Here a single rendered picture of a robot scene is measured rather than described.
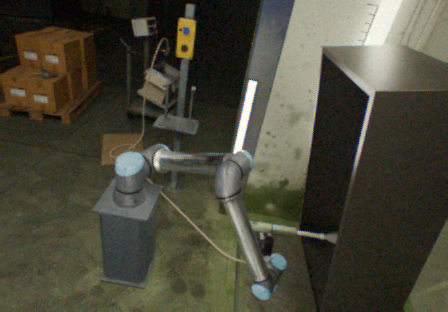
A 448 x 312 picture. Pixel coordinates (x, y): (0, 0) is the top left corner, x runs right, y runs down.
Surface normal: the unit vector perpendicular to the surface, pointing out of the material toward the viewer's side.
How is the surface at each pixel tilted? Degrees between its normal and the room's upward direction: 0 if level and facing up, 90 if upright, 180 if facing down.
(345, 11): 90
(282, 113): 90
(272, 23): 90
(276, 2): 90
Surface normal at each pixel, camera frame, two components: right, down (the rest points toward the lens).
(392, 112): -0.07, 0.50
